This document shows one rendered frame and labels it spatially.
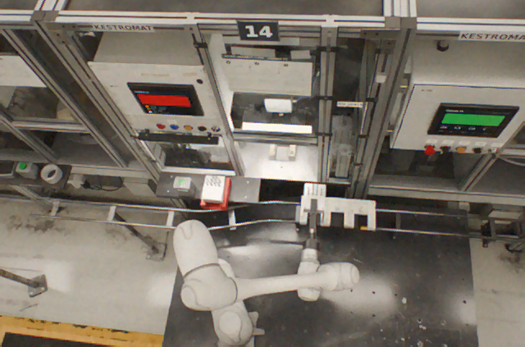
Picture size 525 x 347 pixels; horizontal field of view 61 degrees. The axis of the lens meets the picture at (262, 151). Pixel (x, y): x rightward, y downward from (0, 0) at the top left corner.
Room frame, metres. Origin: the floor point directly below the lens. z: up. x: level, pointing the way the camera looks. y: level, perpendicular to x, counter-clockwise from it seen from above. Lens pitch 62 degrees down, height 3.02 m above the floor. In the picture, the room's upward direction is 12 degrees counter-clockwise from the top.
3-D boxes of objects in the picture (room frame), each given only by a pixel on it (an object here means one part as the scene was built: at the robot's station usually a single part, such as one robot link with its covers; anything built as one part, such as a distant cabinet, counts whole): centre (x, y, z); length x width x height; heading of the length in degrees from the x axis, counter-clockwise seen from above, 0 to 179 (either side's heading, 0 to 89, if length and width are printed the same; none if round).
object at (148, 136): (1.02, 0.34, 1.37); 0.36 x 0.04 x 0.04; 73
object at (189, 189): (0.98, 0.41, 0.97); 0.08 x 0.08 x 0.12; 73
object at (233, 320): (0.30, 0.29, 0.85); 0.18 x 0.16 x 0.22; 10
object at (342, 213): (0.71, -0.31, 0.84); 0.36 x 0.14 x 0.10; 73
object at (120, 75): (1.16, 0.30, 1.60); 0.42 x 0.29 x 0.46; 73
